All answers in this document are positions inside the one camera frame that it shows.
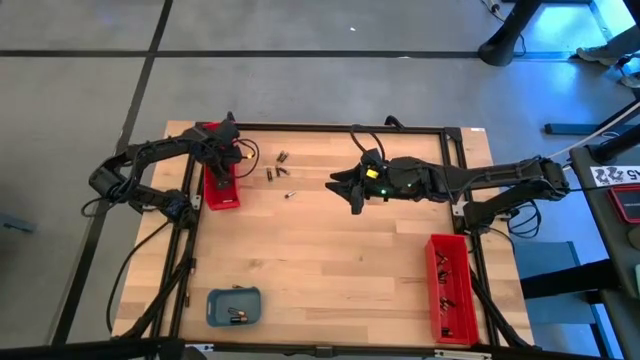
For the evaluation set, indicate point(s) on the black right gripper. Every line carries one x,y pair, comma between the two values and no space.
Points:
386,176

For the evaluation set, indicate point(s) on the red plastic bin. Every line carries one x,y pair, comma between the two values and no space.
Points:
462,285
220,200

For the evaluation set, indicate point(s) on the silver aluminium extrusion bar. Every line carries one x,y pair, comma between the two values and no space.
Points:
462,354
207,346

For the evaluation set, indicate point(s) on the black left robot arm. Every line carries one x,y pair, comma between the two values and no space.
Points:
150,148

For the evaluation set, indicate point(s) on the teal plastic bin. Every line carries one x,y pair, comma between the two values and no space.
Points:
220,300

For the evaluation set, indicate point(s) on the grey floor object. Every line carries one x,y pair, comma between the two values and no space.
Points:
15,222

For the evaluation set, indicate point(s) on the dark grey desk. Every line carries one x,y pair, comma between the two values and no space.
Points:
595,235

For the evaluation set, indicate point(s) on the black desk leg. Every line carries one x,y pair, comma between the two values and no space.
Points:
615,145

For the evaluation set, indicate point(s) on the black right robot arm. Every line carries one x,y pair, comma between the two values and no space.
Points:
500,175

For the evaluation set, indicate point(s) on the white fiducial marker sheet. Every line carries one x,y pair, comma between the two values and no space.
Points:
615,176

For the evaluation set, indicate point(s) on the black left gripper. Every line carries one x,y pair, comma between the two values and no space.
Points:
222,156

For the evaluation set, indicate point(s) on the black base beam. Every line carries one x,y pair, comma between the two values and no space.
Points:
75,350

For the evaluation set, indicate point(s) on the black pedestal stand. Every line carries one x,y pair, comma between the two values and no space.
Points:
505,45

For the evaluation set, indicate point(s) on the silver corner bracket plate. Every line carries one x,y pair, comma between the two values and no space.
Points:
457,208
196,202

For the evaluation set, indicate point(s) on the red-edged black device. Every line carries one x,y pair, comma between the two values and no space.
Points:
627,204

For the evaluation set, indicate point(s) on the black desk foot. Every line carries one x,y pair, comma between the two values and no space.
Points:
570,129
565,282

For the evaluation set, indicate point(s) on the black aluminium table frame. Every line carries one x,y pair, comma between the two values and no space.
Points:
325,128

